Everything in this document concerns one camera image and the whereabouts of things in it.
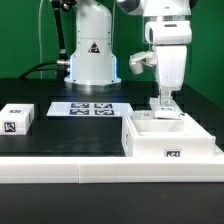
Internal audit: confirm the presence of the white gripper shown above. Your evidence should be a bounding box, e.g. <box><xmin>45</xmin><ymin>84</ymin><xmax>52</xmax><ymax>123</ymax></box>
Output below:
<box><xmin>156</xmin><ymin>45</ymin><xmax>187</xmax><ymax>106</ymax></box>

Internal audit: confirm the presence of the white cabinet door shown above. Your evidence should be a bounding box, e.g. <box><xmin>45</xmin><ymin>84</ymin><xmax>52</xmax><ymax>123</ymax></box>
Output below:
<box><xmin>149</xmin><ymin>97</ymin><xmax>183</xmax><ymax>119</ymax></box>
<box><xmin>132</xmin><ymin>110</ymin><xmax>153</xmax><ymax>120</ymax></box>

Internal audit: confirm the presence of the white cabinet body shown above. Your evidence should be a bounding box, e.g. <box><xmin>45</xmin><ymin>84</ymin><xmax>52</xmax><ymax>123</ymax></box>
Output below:
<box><xmin>121</xmin><ymin>111</ymin><xmax>216</xmax><ymax>159</ymax></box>

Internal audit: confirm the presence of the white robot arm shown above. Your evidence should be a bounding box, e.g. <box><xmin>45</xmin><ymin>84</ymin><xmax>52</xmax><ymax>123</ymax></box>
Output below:
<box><xmin>65</xmin><ymin>0</ymin><xmax>198</xmax><ymax>106</ymax></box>

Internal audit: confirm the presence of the white cabinet top block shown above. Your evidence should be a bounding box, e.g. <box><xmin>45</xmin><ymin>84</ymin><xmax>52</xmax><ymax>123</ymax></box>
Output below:
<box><xmin>0</xmin><ymin>104</ymin><xmax>34</xmax><ymax>135</ymax></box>

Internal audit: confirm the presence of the white L-shaped fence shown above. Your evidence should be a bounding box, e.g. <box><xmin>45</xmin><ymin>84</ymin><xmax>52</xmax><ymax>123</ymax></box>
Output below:
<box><xmin>0</xmin><ymin>124</ymin><xmax>224</xmax><ymax>185</ymax></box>

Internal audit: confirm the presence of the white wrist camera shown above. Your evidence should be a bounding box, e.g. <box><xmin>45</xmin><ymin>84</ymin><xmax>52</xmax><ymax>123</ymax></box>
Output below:
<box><xmin>129</xmin><ymin>51</ymin><xmax>157</xmax><ymax>75</ymax></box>

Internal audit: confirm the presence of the white marker base plate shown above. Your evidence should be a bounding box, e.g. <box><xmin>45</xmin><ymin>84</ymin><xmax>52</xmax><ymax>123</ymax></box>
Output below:
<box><xmin>47</xmin><ymin>102</ymin><xmax>132</xmax><ymax>117</ymax></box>

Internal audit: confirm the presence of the black cable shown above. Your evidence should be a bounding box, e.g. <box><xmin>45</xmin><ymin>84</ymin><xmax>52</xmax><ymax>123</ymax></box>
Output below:
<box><xmin>18</xmin><ymin>61</ymin><xmax>66</xmax><ymax>80</ymax></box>

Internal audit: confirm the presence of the grey thin cable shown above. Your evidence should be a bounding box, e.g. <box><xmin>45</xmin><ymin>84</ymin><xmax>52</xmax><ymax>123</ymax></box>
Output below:
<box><xmin>37</xmin><ymin>0</ymin><xmax>46</xmax><ymax>80</ymax></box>

